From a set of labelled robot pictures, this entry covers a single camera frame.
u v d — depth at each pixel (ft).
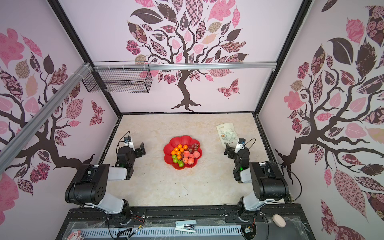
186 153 2.95
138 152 2.78
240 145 2.61
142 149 2.85
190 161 2.91
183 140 3.29
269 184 1.49
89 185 1.49
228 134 3.50
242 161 2.30
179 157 3.03
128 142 2.61
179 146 3.21
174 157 3.03
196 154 2.97
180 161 2.95
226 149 2.94
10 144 1.68
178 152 3.11
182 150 3.17
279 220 2.30
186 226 2.29
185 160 2.95
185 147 3.20
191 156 2.99
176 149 3.20
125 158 2.33
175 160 3.02
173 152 3.11
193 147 3.10
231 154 2.77
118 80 3.99
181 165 2.88
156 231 2.29
